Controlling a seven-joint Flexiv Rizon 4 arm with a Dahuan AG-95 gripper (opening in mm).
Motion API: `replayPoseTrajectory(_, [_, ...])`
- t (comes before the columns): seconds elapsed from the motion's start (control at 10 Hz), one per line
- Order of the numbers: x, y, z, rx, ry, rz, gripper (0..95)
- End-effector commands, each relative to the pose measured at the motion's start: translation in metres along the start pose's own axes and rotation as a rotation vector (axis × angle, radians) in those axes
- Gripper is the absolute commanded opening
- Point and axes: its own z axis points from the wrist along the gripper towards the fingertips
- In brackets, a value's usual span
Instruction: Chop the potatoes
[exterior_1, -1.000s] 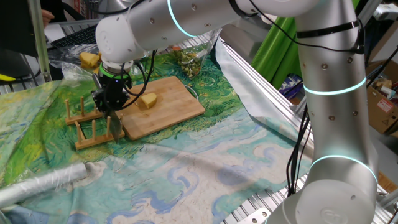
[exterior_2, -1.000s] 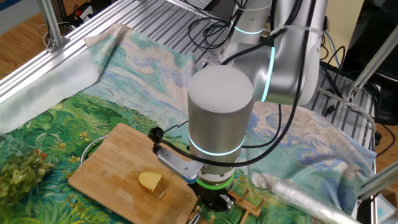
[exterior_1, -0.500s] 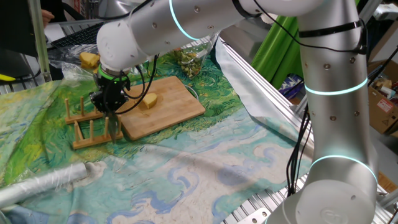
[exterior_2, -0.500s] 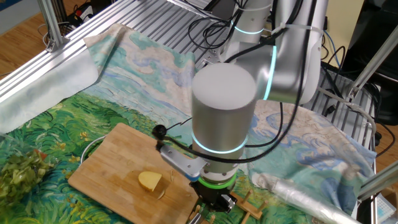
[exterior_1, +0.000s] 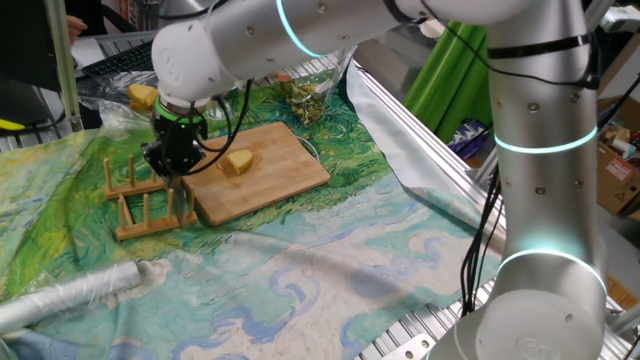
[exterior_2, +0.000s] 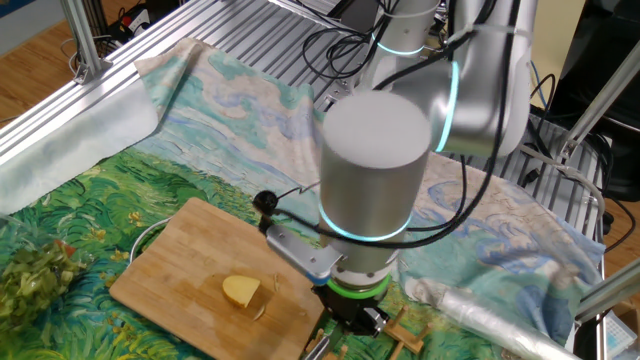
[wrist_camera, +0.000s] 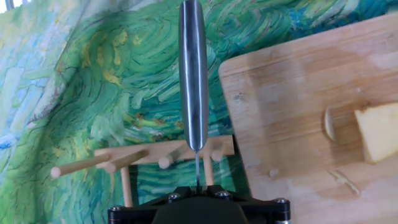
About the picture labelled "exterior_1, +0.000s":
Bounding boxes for aluminium frame post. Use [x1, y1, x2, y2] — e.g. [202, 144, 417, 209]
[43, 0, 84, 132]

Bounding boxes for plastic wrapped roll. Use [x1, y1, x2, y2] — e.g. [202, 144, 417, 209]
[0, 259, 144, 336]

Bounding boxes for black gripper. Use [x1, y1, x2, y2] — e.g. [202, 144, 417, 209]
[141, 119, 209, 190]

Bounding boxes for black base cable bundle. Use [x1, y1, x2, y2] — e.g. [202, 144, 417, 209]
[459, 164, 504, 319]

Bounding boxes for bag of chopped greens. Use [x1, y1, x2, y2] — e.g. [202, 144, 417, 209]
[273, 64, 359, 126]

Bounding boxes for cardboard box with label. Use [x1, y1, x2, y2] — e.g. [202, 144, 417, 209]
[597, 142, 640, 217]

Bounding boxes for green fabric curtain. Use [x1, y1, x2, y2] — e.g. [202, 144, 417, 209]
[403, 19, 496, 144]

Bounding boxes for black keyboard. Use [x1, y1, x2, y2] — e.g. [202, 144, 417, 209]
[82, 39, 156, 79]

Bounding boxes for blue patterned bag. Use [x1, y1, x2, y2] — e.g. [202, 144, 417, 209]
[447, 118, 494, 161]

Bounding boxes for thick black camera cable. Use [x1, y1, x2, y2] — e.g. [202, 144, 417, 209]
[189, 77, 254, 176]

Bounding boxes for bare person hand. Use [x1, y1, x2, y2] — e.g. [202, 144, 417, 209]
[66, 14, 89, 46]

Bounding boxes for steel kitchen knife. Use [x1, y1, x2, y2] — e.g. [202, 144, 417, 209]
[169, 179, 187, 229]

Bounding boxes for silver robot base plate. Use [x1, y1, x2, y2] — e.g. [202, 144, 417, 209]
[384, 333, 436, 360]

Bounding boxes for wooden peg rack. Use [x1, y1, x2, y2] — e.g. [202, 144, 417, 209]
[102, 154, 200, 242]

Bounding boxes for painted landscape tablecloth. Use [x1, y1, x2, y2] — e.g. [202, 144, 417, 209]
[0, 59, 506, 360]

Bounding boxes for bamboo cutting board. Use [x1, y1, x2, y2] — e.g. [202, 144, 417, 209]
[180, 121, 332, 227]

